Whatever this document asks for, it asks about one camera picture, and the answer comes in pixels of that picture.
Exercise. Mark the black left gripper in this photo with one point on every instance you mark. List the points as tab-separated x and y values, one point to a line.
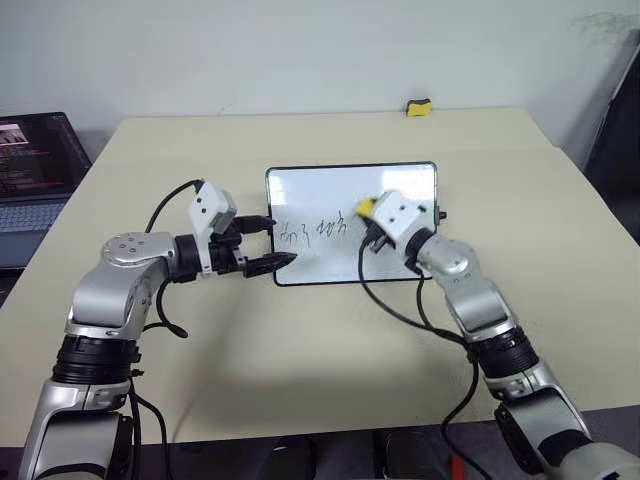
225	255

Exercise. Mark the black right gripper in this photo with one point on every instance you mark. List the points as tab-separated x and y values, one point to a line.
384	241

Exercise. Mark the yellow whiteboard eraser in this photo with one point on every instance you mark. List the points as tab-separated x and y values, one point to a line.
366	207

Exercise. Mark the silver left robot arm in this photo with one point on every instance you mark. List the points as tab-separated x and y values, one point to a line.
112	285

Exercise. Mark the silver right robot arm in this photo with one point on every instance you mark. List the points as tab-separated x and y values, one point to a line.
475	295

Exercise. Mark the black-framed whiteboard with drawings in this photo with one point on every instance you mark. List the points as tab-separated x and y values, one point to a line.
320	195

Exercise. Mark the yellow and black sponge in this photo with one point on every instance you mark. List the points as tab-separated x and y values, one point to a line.
419	107

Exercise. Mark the dark rounded shape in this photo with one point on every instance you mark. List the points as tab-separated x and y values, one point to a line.
295	457

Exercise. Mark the open grey laptop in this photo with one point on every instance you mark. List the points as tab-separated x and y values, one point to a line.
30	150

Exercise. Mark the black upright panel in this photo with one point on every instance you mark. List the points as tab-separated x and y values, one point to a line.
615	140

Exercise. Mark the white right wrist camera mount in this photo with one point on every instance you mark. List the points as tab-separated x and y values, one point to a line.
400	212

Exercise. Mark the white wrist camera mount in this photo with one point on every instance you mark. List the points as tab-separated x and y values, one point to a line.
207	207
400	212

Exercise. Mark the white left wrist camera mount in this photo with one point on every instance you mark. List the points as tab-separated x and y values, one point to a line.
207	207

